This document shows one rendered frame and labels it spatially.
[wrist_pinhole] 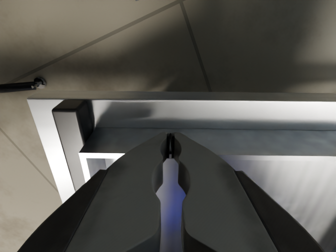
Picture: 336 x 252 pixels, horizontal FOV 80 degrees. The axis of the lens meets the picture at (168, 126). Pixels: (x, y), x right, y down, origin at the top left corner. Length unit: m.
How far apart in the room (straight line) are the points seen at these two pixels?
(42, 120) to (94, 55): 0.92
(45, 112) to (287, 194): 0.23
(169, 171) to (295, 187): 0.12
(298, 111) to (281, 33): 0.97
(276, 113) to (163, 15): 0.89
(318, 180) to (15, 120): 1.40
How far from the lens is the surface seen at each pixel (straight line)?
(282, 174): 0.22
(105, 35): 1.07
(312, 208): 0.27
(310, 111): 0.19
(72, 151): 0.17
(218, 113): 0.16
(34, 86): 1.20
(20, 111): 1.39
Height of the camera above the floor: 1.02
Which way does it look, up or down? 62 degrees down
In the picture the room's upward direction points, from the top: 179 degrees counter-clockwise
